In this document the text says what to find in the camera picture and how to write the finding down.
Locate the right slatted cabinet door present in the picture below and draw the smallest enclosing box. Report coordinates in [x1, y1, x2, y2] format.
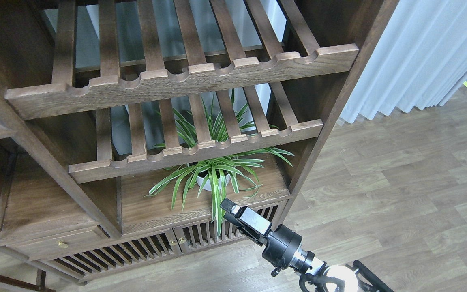
[174, 200, 287, 253]

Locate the green spider plant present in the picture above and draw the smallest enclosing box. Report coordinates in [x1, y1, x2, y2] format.
[147, 94, 293, 234]

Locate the white plant pot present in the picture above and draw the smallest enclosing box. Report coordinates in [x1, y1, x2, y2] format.
[196, 171, 231, 191]

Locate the wooden side furniture frame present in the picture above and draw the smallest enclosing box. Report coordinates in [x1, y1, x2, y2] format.
[0, 269, 55, 292]

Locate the brass drawer knob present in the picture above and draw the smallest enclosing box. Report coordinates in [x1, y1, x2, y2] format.
[57, 240, 69, 248]

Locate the white pleated curtain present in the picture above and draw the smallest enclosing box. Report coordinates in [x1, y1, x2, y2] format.
[340, 0, 467, 123]

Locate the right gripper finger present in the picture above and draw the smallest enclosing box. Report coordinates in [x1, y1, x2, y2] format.
[223, 213, 267, 246]
[219, 198, 271, 239]

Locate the dark wooden bookshelf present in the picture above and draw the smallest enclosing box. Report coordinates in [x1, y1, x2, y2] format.
[0, 0, 398, 284]

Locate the small wooden drawer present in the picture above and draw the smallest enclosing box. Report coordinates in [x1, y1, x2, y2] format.
[8, 226, 108, 260]

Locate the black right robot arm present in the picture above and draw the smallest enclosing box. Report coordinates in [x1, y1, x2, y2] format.
[220, 198, 392, 292]

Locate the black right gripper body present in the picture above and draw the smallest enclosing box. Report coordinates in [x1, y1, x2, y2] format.
[261, 224, 304, 271]

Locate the left slatted cabinet door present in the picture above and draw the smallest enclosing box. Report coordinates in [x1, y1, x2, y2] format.
[45, 230, 182, 283]

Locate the slatted cabinet door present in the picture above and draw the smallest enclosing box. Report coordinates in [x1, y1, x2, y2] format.
[174, 200, 287, 253]
[45, 230, 182, 283]

